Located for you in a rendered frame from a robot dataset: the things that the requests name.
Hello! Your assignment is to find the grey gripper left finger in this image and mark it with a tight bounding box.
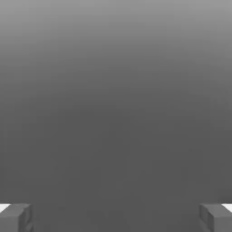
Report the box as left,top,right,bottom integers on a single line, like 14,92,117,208
0,203,34,232

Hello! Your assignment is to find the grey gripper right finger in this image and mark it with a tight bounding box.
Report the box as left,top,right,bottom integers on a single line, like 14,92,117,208
198,203,232,232

